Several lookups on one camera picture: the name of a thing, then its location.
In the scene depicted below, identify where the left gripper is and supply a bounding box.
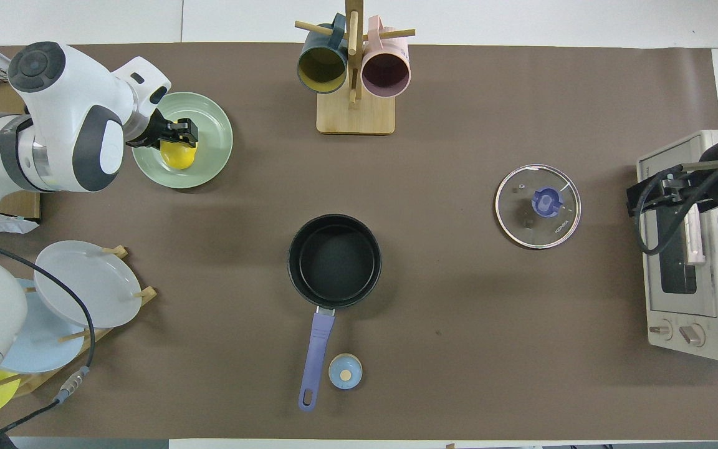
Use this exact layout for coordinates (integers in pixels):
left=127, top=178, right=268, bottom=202
left=113, top=56, right=199, bottom=149

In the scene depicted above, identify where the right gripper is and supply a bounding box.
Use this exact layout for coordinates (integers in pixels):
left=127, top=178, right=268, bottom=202
left=626, top=163, right=718, bottom=217

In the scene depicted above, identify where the glass lid with purple knob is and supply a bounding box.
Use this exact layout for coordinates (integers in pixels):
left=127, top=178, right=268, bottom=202
left=494, top=163, right=582, bottom=250

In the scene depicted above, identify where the light green plate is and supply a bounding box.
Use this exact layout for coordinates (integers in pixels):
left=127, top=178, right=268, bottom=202
left=132, top=92, right=234, bottom=189

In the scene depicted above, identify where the grey plate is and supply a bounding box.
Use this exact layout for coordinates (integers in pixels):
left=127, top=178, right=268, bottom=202
left=34, top=240, right=143, bottom=329

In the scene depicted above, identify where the wooden plate rack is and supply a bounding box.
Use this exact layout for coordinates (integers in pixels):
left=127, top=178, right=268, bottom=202
left=0, top=245, right=158, bottom=398

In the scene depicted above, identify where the light blue plate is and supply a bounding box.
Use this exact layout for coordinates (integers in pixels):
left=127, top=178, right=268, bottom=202
left=0, top=279, right=85, bottom=374

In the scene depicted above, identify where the beige toaster oven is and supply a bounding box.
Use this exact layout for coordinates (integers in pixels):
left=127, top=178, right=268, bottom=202
left=636, top=130, right=718, bottom=362

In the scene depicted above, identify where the dark teal mug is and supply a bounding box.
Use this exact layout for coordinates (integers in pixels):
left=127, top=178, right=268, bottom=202
left=297, top=14, right=348, bottom=94

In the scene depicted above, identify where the wooden mug tree stand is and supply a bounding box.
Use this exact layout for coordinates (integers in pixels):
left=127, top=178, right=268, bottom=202
left=295, top=0, right=416, bottom=135

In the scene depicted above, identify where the pink mug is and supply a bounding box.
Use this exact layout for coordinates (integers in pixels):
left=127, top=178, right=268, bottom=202
left=361, top=16, right=411, bottom=99

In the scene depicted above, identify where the brown table mat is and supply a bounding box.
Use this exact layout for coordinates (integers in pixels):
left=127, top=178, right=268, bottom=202
left=0, top=42, right=718, bottom=440

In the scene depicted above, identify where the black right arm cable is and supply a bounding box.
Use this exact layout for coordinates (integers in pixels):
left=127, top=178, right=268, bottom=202
left=636, top=148, right=718, bottom=256

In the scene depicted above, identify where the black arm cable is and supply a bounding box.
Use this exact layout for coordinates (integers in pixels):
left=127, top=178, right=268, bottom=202
left=636, top=148, right=718, bottom=256
left=0, top=234, right=95, bottom=449

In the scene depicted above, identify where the dark saucepan with purple handle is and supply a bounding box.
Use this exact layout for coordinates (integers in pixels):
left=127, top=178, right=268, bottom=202
left=287, top=214, right=383, bottom=412

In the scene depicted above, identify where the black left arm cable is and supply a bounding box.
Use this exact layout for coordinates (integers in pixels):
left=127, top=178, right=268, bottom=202
left=0, top=234, right=95, bottom=449

